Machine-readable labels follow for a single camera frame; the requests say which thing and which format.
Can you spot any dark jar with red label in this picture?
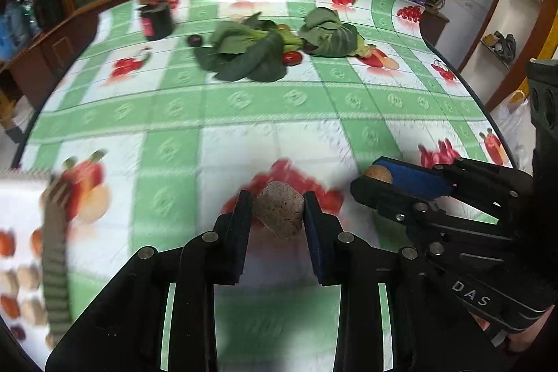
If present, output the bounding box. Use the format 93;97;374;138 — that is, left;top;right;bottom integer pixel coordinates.
137;0;175;41

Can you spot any wooden cabinet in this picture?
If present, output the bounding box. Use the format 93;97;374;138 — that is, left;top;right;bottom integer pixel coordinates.
0;6;100;129

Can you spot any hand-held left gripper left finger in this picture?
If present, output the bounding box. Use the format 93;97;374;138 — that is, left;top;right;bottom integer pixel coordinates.
46;189;254;372

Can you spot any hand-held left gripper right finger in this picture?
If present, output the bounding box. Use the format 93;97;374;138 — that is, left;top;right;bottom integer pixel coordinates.
304;191;512;372

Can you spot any person's right hand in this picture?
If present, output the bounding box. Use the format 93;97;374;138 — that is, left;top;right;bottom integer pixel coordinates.
505;312;546;356

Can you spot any blue thermos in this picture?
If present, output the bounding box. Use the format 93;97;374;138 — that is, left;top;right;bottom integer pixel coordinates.
0;8;22;61

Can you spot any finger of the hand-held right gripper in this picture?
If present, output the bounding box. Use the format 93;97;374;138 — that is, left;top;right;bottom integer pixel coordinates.
351;176;516;243
375;156;535;221

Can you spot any white tray with striped rim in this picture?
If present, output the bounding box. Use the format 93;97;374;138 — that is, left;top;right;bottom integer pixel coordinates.
0;170;73;333

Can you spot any black kettle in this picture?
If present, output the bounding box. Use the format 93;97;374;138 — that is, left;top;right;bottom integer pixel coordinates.
39;0;64;28

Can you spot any green cabbage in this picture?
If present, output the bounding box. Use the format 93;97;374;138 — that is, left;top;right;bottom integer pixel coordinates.
299;7;371;58

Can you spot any green checked printed tablecloth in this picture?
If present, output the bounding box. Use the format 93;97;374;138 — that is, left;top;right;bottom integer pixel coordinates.
0;0;524;372

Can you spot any white plastic bag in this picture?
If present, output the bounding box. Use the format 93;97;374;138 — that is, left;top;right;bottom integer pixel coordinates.
497;91;535;164

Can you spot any green leafy vegetable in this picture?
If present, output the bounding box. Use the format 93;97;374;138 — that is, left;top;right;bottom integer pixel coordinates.
194;12;303;83

